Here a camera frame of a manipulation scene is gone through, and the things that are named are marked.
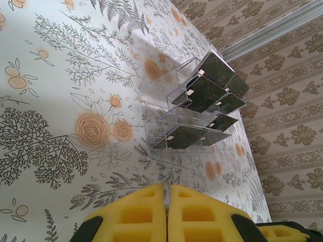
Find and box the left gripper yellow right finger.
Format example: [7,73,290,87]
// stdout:
[168,185,260,242]

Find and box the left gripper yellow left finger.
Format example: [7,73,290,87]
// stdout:
[72,183,168,242]

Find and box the clear acrylic card display stand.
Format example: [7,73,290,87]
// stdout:
[140,50,250,158]

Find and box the black credit card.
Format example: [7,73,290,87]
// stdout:
[208,114,240,134]
[226,72,250,98]
[216,92,247,114]
[171,75,229,113]
[198,50,237,85]

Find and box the floral patterned table cover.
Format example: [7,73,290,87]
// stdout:
[0,0,272,242]

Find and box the aluminium corner post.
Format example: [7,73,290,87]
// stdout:
[221,4,323,63]

